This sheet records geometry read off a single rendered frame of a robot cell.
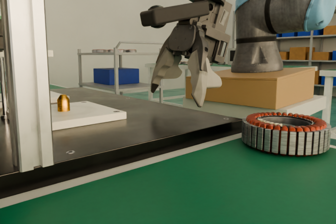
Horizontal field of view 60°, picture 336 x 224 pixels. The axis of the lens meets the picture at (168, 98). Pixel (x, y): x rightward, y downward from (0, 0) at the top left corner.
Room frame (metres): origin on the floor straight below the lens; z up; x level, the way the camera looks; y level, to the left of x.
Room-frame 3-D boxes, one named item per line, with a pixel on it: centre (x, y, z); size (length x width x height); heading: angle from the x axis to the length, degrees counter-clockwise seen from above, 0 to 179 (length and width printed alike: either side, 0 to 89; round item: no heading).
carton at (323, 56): (6.18, -3.23, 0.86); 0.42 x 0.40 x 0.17; 39
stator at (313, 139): (0.39, -0.16, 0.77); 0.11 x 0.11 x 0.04
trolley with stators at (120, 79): (3.35, 0.55, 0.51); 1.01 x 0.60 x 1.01; 40
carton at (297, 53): (6.51, -2.96, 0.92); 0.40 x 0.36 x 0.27; 128
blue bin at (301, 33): (6.35, -3.08, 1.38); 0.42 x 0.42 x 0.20; 38
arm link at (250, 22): (0.89, -0.26, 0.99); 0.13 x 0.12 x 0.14; 43
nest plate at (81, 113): (0.48, 0.17, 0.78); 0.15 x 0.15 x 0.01; 40
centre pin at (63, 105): (0.48, 0.17, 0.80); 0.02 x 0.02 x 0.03
